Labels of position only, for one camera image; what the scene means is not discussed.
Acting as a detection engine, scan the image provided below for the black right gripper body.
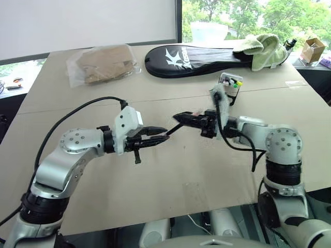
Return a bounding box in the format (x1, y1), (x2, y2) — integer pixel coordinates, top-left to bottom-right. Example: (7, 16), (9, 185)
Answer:
(199, 109), (218, 139)

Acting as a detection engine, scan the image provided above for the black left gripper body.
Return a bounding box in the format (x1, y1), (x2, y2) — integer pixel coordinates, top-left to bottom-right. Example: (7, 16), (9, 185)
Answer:
(125, 134), (148, 165)

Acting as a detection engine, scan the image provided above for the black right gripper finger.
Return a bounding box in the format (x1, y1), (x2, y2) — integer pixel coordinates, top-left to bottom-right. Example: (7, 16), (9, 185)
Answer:
(172, 115), (205, 129)
(174, 111), (205, 120)

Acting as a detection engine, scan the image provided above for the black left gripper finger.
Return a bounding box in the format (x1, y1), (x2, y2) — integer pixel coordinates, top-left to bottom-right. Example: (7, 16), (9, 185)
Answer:
(143, 135), (171, 149)
(141, 125), (169, 136)

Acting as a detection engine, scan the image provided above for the black pen with pink end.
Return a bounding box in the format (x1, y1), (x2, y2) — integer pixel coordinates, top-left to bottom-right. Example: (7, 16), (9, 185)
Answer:
(163, 110), (201, 136)

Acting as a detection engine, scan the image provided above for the brown cardboard table cover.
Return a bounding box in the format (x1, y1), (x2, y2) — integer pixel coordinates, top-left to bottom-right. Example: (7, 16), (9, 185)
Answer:
(0, 38), (331, 236)

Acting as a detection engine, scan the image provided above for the small box of markers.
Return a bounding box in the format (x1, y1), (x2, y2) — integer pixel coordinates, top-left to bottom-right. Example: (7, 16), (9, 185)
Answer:
(218, 72), (244, 106)

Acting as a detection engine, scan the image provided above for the black racket bag white logo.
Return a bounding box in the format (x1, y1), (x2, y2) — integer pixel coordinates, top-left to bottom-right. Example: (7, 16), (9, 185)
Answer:
(144, 43), (255, 78)

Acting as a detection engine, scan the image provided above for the clear bag with cardboard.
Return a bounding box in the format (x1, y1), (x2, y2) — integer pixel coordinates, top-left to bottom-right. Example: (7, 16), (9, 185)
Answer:
(66, 43), (142, 88)

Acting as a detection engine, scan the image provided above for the silver rounded robot leg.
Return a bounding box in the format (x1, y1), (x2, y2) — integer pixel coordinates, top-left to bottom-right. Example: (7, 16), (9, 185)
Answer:
(209, 208), (245, 242)
(141, 219), (173, 248)

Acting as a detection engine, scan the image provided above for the light green towel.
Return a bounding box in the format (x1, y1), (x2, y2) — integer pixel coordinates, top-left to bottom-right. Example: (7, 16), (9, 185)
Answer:
(232, 33), (290, 72)

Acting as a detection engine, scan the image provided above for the silver robot torso plate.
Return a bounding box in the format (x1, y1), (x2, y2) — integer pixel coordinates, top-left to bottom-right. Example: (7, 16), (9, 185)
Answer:
(155, 234), (262, 248)

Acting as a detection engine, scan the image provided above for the small black bottle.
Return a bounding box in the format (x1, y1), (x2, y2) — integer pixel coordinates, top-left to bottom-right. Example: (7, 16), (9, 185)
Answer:
(284, 38), (298, 50)

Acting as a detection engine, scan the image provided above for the white projection screen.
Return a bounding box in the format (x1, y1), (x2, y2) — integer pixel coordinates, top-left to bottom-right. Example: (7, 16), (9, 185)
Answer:
(0, 0), (179, 61)

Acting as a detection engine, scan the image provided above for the small open cardboard box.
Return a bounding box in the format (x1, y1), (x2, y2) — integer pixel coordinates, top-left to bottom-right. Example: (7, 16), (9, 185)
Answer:
(301, 38), (327, 65)

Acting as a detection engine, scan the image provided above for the orange and black hand tool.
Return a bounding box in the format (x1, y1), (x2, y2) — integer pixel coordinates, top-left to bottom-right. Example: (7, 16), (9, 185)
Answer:
(6, 77), (24, 90)

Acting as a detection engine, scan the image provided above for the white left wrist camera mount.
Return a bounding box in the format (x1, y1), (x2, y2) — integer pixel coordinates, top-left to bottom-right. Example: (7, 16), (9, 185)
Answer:
(113, 105), (144, 156)

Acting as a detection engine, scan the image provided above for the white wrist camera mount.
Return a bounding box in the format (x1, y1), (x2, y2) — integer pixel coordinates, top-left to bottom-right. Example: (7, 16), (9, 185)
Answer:
(208, 86), (233, 142)
(113, 105), (144, 156)

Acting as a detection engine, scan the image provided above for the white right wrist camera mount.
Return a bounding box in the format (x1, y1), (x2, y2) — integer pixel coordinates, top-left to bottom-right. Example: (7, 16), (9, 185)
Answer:
(208, 86), (233, 142)

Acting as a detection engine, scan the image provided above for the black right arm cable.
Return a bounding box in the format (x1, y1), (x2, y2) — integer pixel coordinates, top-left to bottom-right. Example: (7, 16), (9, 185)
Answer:
(213, 91), (267, 173)

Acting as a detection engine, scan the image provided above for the thin white cable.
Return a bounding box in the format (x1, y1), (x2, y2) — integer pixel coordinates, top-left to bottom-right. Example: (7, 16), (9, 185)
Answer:
(188, 214), (213, 235)

